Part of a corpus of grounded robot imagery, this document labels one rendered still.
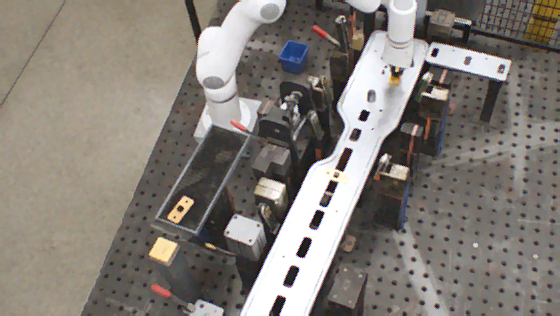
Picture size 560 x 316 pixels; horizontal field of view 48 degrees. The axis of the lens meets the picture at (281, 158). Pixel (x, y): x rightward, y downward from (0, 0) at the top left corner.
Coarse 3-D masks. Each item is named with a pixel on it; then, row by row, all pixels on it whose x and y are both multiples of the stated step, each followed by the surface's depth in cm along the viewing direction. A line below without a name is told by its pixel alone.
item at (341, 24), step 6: (342, 18) 217; (336, 24) 216; (342, 24) 219; (348, 24) 215; (342, 30) 218; (342, 36) 220; (342, 42) 223; (348, 42) 226; (342, 48) 225; (348, 48) 228
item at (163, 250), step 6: (162, 240) 182; (156, 246) 182; (162, 246) 181; (168, 246) 181; (174, 246) 181; (150, 252) 181; (156, 252) 180; (162, 252) 180; (168, 252) 180; (162, 258) 179; (168, 258) 179
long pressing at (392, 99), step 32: (384, 32) 241; (384, 64) 232; (416, 64) 230; (352, 96) 225; (384, 96) 224; (352, 128) 217; (384, 128) 216; (352, 160) 210; (320, 192) 205; (352, 192) 204; (288, 224) 199; (320, 224) 198; (288, 256) 194; (320, 256) 193; (256, 288) 188; (288, 288) 188; (320, 288) 188
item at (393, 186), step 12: (396, 168) 202; (408, 168) 202; (384, 180) 204; (396, 180) 201; (408, 180) 206; (384, 192) 210; (396, 192) 207; (408, 192) 213; (384, 204) 217; (396, 204) 214; (384, 216) 223; (396, 216) 220; (396, 228) 227
